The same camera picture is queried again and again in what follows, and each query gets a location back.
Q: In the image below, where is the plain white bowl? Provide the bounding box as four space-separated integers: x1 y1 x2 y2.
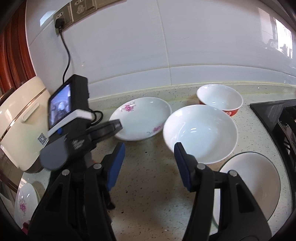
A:
163 104 238 164

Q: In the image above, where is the large green-rimmed white bowl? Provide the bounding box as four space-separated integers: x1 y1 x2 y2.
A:
211 151 282 230

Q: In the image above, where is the small floral white plate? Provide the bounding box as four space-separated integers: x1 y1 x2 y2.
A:
14 183 40 228

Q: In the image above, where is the red and white bowl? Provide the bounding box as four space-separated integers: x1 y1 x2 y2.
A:
196 84 244 116

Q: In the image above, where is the cream rice cooker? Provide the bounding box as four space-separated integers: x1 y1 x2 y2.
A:
1 76 50 173

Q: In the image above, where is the black gas stove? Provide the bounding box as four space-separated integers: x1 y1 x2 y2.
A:
249 98 296 176

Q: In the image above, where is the gripper display camera box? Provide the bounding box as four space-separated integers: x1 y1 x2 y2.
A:
48 74 92 136

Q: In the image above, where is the wooden glass door frame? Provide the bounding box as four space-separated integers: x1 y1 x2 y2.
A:
1 1 36 93

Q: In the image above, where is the wall socket panel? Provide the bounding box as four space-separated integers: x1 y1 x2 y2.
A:
53 0 118 35

